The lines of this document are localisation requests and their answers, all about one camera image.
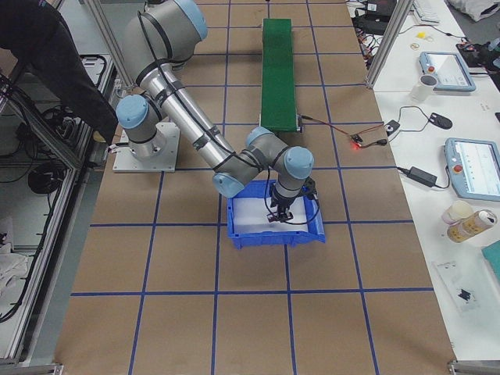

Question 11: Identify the cream lidded cup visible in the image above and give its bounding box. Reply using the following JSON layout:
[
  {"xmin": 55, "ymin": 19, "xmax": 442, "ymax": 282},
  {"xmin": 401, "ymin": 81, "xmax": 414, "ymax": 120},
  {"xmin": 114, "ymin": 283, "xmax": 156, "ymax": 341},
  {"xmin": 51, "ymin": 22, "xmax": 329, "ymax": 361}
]
[{"xmin": 441, "ymin": 200, "xmax": 473, "ymax": 224}]

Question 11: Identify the aluminium frame post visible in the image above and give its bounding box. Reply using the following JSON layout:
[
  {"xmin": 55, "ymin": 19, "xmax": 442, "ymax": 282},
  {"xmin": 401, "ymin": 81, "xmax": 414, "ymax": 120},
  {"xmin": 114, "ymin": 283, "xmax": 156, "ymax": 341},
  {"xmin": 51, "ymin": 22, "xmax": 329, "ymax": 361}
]
[{"xmin": 366, "ymin": 0, "xmax": 414, "ymax": 89}]

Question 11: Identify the clear plastic bag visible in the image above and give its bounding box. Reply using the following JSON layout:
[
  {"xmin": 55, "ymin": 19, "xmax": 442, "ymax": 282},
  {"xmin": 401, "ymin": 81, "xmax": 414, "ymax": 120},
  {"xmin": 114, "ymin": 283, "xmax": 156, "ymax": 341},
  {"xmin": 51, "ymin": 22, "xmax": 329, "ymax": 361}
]
[{"xmin": 432, "ymin": 255, "xmax": 499, "ymax": 316}]

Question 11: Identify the black power adapter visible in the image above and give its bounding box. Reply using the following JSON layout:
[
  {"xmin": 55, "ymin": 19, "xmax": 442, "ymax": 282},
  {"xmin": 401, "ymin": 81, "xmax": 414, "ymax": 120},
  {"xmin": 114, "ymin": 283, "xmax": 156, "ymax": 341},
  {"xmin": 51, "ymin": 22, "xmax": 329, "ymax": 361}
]
[{"xmin": 397, "ymin": 166, "xmax": 437, "ymax": 188}]

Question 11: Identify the beverage can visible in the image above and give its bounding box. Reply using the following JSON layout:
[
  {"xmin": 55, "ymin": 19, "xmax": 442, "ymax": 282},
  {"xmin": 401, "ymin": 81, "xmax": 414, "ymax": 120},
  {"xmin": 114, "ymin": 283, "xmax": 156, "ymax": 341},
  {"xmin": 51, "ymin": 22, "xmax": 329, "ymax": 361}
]
[{"xmin": 447, "ymin": 209, "xmax": 498, "ymax": 243}]

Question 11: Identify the black foot pedal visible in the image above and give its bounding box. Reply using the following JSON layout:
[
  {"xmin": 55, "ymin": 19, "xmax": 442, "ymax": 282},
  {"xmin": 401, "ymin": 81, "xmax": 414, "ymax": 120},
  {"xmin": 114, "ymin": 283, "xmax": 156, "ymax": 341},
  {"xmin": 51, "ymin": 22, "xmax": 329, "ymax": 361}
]
[{"xmin": 429, "ymin": 112, "xmax": 453, "ymax": 130}]

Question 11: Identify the blue plastic bin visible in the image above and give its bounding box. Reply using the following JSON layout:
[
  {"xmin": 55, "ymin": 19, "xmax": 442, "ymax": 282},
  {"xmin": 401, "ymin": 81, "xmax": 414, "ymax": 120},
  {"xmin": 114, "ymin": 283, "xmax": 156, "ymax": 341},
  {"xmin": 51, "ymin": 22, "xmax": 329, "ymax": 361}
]
[{"xmin": 227, "ymin": 180, "xmax": 326, "ymax": 249}]

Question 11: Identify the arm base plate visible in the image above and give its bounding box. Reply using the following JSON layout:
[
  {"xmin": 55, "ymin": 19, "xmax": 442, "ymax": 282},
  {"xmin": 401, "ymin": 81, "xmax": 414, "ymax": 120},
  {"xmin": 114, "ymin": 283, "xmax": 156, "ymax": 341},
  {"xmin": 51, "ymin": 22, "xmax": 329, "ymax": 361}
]
[{"xmin": 112, "ymin": 122, "xmax": 180, "ymax": 173}]

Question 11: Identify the lower teach pendant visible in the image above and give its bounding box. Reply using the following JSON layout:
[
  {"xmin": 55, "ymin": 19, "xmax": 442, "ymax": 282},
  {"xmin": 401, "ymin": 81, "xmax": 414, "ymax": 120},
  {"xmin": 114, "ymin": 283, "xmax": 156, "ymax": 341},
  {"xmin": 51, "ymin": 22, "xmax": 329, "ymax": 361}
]
[{"xmin": 444, "ymin": 137, "xmax": 499, "ymax": 202}]

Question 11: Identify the white cup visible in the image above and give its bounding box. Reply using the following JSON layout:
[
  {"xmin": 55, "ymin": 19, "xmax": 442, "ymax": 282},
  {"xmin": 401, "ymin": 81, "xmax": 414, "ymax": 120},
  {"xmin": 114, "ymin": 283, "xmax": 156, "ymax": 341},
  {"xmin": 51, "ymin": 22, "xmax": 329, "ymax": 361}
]
[{"xmin": 410, "ymin": 74, "xmax": 438, "ymax": 102}]

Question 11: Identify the small red-lit circuit board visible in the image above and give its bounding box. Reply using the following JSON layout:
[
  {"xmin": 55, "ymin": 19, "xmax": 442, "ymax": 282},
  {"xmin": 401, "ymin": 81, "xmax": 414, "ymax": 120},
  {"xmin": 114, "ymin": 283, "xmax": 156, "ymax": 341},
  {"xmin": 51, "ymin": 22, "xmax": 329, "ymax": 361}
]
[{"xmin": 349, "ymin": 134, "xmax": 363, "ymax": 150}]

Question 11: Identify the person in dark clothes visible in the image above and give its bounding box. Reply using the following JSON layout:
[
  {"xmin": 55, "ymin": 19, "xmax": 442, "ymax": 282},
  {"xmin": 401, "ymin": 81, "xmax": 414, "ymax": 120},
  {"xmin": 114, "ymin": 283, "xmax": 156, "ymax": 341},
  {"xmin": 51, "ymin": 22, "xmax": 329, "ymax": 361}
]
[{"xmin": 1, "ymin": 1, "xmax": 118, "ymax": 145}]

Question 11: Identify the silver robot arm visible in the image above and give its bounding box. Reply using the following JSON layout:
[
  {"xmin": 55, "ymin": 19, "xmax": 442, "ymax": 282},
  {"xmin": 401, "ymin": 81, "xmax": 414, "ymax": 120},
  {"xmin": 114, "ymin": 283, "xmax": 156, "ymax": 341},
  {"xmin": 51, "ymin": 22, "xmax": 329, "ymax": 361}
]
[{"xmin": 116, "ymin": 1, "xmax": 316, "ymax": 224}]

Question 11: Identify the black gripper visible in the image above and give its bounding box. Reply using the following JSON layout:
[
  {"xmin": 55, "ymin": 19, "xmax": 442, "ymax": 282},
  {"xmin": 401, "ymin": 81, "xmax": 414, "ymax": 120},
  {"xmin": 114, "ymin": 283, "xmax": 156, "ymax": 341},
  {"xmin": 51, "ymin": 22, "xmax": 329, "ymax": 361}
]
[{"xmin": 264, "ymin": 177, "xmax": 317, "ymax": 223}]

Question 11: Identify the upper teach pendant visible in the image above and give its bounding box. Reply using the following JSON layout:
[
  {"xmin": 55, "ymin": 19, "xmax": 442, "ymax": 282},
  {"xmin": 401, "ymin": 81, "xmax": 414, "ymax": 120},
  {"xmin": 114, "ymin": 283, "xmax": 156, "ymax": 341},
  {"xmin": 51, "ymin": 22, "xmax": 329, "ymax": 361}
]
[{"xmin": 419, "ymin": 52, "xmax": 476, "ymax": 92}]

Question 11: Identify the white foam bin liner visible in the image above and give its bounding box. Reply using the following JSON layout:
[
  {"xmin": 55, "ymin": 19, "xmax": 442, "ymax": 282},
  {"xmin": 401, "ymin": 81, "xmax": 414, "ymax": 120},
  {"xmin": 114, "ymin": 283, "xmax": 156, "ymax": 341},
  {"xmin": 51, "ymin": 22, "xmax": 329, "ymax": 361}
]
[{"xmin": 232, "ymin": 198, "xmax": 308, "ymax": 234}]

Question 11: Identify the green conveyor belt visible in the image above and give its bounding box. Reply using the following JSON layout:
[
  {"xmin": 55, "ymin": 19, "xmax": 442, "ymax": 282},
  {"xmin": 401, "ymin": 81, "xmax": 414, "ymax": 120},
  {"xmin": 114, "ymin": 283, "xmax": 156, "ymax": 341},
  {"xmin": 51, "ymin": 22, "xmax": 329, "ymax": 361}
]
[{"xmin": 260, "ymin": 18, "xmax": 301, "ymax": 133}]

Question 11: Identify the red black power cable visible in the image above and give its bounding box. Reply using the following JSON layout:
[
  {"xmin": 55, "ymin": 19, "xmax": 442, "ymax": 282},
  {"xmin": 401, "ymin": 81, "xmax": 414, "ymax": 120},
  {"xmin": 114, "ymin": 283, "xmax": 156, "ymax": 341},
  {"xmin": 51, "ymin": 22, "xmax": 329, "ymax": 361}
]
[{"xmin": 299, "ymin": 114, "xmax": 388, "ymax": 150}]

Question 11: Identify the teach pendant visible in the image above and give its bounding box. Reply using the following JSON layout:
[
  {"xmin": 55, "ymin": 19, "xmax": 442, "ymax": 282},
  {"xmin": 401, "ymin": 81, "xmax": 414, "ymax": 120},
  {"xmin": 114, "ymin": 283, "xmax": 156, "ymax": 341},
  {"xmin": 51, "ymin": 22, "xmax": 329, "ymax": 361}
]
[
  {"xmin": 444, "ymin": 137, "xmax": 499, "ymax": 202},
  {"xmin": 419, "ymin": 52, "xmax": 476, "ymax": 92}
]

